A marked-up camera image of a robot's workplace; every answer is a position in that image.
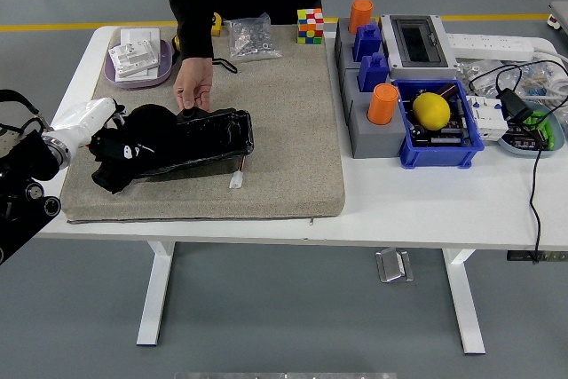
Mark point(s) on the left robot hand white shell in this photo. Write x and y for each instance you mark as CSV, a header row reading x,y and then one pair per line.
x,y
84,119

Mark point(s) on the person's right hand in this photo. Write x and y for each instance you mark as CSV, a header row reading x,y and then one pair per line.
x,y
195,79

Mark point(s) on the black rag with red tag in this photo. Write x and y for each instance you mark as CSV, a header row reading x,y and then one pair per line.
x,y
133,139

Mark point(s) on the black glossy panel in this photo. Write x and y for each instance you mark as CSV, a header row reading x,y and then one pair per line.
x,y
222,139

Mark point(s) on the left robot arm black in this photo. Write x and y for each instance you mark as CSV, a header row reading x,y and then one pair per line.
x,y
18,201

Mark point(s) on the table height control panel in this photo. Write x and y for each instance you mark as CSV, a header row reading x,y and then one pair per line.
x,y
517,256

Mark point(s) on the purple tray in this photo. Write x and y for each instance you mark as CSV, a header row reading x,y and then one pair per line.
x,y
164,70

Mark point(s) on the clear bag of screws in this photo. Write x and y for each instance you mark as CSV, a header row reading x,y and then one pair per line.
x,y
253,41

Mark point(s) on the grey-brown mat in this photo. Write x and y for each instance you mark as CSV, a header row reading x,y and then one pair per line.
x,y
288,99

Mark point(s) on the colourful puzzle cube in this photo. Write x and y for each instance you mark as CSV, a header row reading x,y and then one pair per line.
x,y
310,26

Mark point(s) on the blue peg block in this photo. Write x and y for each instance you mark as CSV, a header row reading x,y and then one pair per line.
x,y
367,41
374,75

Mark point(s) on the orange cylinder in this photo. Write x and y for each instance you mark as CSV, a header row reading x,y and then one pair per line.
x,y
382,104
360,15

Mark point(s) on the white table leg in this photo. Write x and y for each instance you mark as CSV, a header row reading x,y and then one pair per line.
x,y
155,290
463,303

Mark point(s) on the grey-white distribution box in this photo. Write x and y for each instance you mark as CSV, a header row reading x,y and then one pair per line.
x,y
417,41

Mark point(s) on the yellow lemon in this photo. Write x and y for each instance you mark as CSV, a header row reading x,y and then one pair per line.
x,y
431,112

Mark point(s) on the blue plastic bin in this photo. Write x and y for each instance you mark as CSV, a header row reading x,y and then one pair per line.
x,y
437,157

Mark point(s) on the brown cylinder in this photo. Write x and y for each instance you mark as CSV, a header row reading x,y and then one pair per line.
x,y
449,90

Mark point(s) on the dark circuit board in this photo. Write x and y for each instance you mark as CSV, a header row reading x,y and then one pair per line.
x,y
523,139
444,137

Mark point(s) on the clear bags of small parts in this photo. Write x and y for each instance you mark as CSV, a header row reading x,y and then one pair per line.
x,y
477,70

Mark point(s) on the white power strip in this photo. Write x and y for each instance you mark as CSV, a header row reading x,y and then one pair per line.
x,y
488,44

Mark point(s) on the white circuit breaker block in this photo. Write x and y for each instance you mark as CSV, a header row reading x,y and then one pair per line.
x,y
488,123

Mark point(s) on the light blue dish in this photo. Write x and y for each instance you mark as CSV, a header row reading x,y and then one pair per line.
x,y
519,150

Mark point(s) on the green terminal block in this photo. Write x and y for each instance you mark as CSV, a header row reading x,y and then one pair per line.
x,y
537,119

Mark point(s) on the white cart corner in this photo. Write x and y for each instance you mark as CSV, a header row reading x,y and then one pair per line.
x,y
560,15

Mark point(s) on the white switch bracket pieces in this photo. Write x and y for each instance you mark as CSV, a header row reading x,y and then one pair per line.
x,y
133,59

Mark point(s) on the white square wall plate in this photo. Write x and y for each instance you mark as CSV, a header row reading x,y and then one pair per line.
x,y
139,35

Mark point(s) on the silver metal bracket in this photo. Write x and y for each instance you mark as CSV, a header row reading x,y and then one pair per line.
x,y
392,266

